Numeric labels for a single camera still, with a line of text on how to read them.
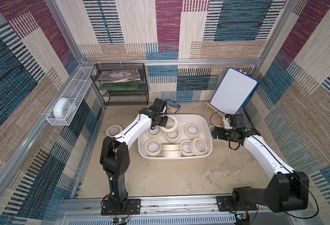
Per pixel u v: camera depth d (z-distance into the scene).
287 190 0.40
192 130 1.02
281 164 0.44
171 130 0.85
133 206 0.73
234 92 0.92
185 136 1.00
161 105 0.71
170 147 0.85
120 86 0.95
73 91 0.82
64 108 0.66
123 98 1.19
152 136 0.97
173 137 0.97
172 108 1.15
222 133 0.76
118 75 0.85
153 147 0.95
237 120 0.65
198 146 0.94
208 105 1.09
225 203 0.73
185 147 0.94
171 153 0.83
